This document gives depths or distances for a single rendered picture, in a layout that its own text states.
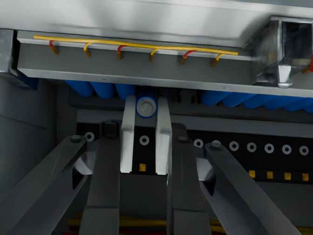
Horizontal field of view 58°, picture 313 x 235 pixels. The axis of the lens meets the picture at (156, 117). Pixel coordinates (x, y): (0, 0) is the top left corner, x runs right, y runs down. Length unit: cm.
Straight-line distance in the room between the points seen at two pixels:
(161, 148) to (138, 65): 6
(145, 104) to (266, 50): 10
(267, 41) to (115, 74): 9
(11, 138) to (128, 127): 12
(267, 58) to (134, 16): 8
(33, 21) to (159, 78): 8
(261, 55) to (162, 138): 7
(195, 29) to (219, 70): 4
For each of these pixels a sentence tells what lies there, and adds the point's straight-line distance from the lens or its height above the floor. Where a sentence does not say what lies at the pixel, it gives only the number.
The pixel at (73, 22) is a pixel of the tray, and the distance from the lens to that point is 18.
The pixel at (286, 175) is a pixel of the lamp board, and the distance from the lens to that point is 36.
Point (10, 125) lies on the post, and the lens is 26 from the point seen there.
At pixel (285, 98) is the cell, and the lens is 26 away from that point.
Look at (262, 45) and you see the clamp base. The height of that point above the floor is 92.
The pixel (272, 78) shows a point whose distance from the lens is 17.
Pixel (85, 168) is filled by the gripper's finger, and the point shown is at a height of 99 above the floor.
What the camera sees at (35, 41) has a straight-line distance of 20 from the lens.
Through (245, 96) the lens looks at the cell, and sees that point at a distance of 24.
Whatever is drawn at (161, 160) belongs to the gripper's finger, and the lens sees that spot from 17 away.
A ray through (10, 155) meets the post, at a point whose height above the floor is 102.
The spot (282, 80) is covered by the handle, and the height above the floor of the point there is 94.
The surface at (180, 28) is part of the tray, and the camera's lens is 17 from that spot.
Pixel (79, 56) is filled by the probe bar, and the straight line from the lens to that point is 19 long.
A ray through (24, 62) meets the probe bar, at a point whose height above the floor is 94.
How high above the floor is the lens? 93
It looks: 12 degrees up
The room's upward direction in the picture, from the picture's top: 176 degrees counter-clockwise
